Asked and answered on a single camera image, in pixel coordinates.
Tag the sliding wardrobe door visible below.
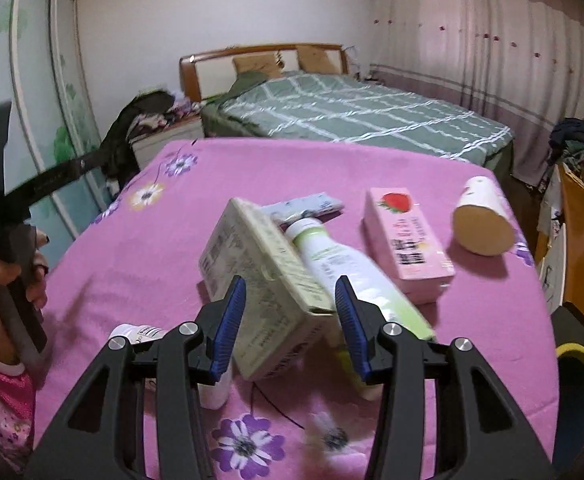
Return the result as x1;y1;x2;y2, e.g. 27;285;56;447
0;0;113;271

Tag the clothes pile on cabinet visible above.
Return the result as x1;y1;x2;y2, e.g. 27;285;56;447
548;117;584;166

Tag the left brown pillow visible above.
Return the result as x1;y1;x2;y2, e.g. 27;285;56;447
232;52;283;79

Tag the white supplement bottle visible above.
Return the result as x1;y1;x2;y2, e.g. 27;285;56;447
108;322;232;416

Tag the blue patterned wrapper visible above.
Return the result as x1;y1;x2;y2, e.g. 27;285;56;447
260;192;344;226

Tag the pink white curtain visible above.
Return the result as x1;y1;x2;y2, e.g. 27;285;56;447
370;0;584;185

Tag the brown pillow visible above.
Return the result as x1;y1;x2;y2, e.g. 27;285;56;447
296;44;339;75
232;52;283;79

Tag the wooden headboard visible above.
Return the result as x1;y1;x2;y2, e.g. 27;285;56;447
179;42;349;103

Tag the pink floral sleeve forearm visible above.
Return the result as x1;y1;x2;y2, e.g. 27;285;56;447
0;361;36;472

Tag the right brown pillow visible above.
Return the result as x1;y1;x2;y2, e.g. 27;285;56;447
296;44;339;75

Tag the yellow rimmed trash bin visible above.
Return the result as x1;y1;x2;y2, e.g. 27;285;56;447
552;342;584;472

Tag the green white lotion bottle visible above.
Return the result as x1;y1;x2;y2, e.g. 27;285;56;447
284;216;437;402

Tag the pink strawberry milk carton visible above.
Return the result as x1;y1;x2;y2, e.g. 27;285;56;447
362;188;456;304

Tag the white paper cup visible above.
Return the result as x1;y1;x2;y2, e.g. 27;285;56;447
452;176;516;257

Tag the beige cardboard box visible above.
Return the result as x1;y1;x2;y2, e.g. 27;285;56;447
199;198;335;382

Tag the white nightstand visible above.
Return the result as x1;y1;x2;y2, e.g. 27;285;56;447
131;116;204;169

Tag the black jacket on nightstand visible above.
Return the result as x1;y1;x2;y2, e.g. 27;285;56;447
100;90;175;190

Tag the bed with green quilt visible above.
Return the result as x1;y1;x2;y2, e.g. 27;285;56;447
201;72;513;174

